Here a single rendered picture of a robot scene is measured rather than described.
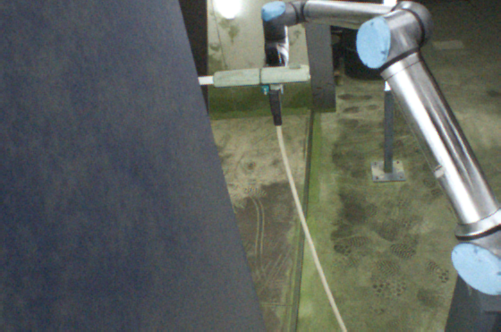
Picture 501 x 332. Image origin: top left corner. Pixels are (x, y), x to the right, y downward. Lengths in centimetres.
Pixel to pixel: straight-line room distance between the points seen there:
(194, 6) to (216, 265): 122
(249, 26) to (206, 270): 291
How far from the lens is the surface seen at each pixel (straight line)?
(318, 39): 304
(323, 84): 319
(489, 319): 135
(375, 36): 102
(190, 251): 16
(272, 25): 150
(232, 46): 314
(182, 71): 16
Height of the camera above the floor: 166
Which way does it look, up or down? 33 degrees down
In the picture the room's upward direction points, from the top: 12 degrees counter-clockwise
